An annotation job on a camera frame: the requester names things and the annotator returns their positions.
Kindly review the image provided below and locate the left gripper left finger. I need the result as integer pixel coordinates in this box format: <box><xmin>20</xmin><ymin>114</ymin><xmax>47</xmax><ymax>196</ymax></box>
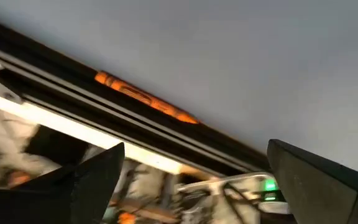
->
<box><xmin>0</xmin><ymin>142</ymin><xmax>126</xmax><ymax>224</ymax></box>

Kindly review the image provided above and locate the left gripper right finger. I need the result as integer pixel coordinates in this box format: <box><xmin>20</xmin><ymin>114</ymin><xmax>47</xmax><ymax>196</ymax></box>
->
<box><xmin>267</xmin><ymin>139</ymin><xmax>358</xmax><ymax>224</ymax></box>

